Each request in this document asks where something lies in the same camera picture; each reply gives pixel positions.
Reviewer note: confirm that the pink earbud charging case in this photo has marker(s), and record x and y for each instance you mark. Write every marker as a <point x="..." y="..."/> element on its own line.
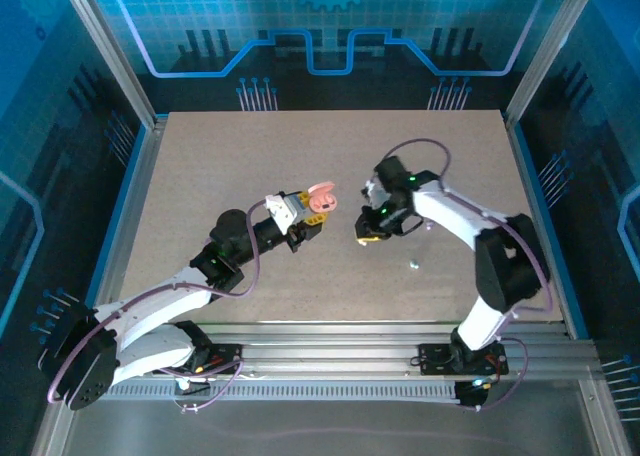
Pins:
<point x="322" y="198"/>

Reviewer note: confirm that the left aluminium frame post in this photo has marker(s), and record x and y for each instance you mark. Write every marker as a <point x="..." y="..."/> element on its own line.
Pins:
<point x="112" y="51"/>

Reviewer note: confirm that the black mount plate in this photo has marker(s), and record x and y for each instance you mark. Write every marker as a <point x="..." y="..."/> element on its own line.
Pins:
<point x="227" y="350"/>
<point x="430" y="358"/>

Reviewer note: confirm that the right small control box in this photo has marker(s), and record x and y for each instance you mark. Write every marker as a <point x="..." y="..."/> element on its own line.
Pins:
<point x="472" y="393"/>

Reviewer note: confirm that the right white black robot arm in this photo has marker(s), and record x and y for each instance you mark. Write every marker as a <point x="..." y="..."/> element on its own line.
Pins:
<point x="450" y="216"/>

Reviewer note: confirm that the grey metal base plate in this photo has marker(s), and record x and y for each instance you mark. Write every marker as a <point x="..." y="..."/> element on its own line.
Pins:
<point x="325" y="421"/>

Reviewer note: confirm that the aluminium frame post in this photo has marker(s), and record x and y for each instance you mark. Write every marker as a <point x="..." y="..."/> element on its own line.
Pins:
<point x="112" y="51"/>
<point x="550" y="51"/>

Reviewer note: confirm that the left small control box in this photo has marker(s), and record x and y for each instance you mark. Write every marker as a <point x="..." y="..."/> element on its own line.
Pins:
<point x="192" y="387"/>

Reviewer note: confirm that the left black mount plate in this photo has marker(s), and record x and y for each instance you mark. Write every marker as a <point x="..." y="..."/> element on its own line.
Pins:
<point x="227" y="350"/>

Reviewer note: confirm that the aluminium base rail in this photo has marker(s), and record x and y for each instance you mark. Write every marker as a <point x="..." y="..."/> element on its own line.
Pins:
<point x="330" y="351"/>

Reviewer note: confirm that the right table side rail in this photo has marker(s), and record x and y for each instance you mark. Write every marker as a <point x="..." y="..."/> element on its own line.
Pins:
<point x="519" y="148"/>

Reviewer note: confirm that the right black mount plate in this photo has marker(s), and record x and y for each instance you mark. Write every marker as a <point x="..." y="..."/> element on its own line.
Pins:
<point x="430" y="358"/>

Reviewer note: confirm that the small control box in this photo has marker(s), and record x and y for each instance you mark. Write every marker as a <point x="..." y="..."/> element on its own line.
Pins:
<point x="192" y="387"/>
<point x="472" y="393"/>

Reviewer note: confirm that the table side rail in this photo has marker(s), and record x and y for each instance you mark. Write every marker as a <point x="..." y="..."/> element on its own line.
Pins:
<point x="122" y="216"/>
<point x="519" y="148"/>

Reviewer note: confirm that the right aluminium frame post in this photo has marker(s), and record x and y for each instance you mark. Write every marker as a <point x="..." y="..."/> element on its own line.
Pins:
<point x="550" y="51"/>

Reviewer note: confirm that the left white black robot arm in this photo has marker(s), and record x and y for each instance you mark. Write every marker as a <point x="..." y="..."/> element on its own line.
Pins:
<point x="150" y="301"/>

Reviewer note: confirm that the left table side rail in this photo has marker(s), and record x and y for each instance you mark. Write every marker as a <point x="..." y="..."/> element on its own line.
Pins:
<point x="122" y="216"/>

